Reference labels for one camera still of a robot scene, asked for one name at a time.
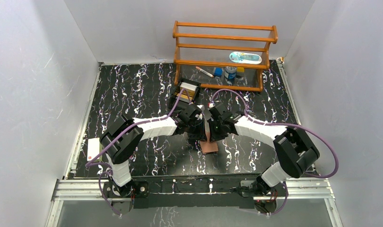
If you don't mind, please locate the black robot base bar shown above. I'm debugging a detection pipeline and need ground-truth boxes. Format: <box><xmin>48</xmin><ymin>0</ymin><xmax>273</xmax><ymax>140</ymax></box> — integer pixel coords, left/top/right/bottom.
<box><xmin>102</xmin><ymin>173</ymin><xmax>286</xmax><ymax>212</ymax></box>

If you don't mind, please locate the blue white can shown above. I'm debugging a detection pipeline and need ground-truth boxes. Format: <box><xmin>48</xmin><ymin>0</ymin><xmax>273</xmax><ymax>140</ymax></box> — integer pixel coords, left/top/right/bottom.
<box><xmin>224</xmin><ymin>66</ymin><xmax>237</xmax><ymax>80</ymax></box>

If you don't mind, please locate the white red card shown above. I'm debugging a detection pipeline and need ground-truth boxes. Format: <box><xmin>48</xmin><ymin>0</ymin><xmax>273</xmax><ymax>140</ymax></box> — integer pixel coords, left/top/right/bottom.
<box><xmin>87</xmin><ymin>138</ymin><xmax>102</xmax><ymax>162</ymax></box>

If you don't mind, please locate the black card dispenser box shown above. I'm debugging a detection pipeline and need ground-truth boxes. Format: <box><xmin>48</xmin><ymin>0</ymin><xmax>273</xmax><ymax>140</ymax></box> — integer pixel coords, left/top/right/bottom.
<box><xmin>167</xmin><ymin>78</ymin><xmax>201</xmax><ymax>111</ymax></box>

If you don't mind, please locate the small blue cube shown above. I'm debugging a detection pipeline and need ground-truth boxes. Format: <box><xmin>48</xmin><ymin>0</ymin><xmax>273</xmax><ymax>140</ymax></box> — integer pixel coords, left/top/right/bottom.
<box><xmin>213</xmin><ymin>67</ymin><xmax>224</xmax><ymax>77</ymax></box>

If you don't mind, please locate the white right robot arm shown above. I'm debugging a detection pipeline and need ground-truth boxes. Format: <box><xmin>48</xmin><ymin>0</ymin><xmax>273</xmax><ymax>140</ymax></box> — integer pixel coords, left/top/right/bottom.
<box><xmin>208</xmin><ymin>113</ymin><xmax>320</xmax><ymax>196</ymax></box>

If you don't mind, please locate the blue white packaged item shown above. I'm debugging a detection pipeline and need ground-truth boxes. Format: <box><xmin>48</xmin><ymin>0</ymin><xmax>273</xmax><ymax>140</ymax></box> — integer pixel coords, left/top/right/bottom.
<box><xmin>229</xmin><ymin>52</ymin><xmax>262</xmax><ymax>64</ymax></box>

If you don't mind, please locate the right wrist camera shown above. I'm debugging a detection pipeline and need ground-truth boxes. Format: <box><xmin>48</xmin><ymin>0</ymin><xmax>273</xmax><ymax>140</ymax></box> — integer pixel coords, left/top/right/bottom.
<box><xmin>209</xmin><ymin>103</ymin><xmax>232</xmax><ymax>121</ymax></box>

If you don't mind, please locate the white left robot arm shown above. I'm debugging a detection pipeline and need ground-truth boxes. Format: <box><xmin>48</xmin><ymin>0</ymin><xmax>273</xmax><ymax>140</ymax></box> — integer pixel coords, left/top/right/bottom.
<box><xmin>100</xmin><ymin>104</ymin><xmax>207</xmax><ymax>197</ymax></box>

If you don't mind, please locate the orange wooden shelf rack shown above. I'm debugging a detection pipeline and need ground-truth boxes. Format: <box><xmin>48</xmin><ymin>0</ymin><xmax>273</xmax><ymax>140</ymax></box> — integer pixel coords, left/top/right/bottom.
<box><xmin>172</xmin><ymin>21</ymin><xmax>278</xmax><ymax>92</ymax></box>

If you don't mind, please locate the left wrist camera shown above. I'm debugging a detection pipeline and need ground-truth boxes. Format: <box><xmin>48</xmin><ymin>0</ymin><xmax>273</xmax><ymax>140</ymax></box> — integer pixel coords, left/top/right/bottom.
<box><xmin>186</xmin><ymin>104</ymin><xmax>205</xmax><ymax>120</ymax></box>

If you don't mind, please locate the brown leather card holder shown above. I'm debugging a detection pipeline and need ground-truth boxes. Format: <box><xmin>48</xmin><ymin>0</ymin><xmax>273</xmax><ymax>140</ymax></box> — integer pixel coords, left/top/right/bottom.
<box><xmin>199</xmin><ymin>131</ymin><xmax>219</xmax><ymax>155</ymax></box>

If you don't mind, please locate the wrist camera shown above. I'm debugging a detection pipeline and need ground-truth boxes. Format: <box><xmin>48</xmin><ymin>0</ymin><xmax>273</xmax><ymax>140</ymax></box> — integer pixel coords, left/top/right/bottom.
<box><xmin>209</xmin><ymin>103</ymin><xmax>232</xmax><ymax>121</ymax></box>
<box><xmin>186</xmin><ymin>104</ymin><xmax>205</xmax><ymax>120</ymax></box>

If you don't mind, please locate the red white marker pen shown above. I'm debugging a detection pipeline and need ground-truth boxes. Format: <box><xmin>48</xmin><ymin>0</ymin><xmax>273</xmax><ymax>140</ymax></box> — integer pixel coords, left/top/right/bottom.
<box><xmin>195</xmin><ymin>66</ymin><xmax>214</xmax><ymax>78</ymax></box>

